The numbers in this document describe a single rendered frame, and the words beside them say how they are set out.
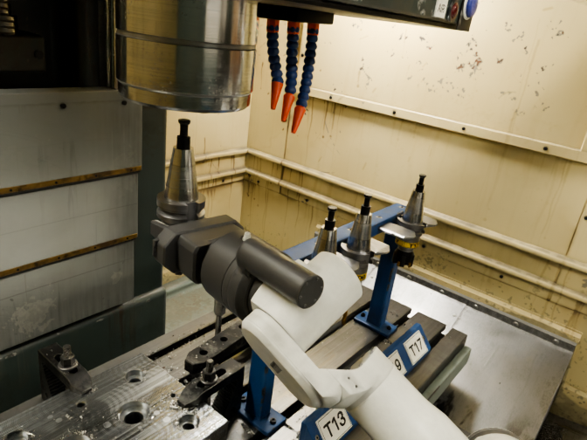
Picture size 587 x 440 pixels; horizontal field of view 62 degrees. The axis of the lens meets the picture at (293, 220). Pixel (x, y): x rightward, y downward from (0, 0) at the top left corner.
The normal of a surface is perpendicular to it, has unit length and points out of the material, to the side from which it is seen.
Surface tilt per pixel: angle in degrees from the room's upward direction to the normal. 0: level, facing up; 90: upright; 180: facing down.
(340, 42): 90
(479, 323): 24
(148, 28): 90
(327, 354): 0
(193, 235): 1
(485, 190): 90
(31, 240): 90
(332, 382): 42
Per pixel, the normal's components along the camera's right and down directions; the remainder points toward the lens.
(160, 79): -0.13, 0.36
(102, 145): 0.77, 0.32
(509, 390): -0.15, -0.74
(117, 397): 0.12, -0.92
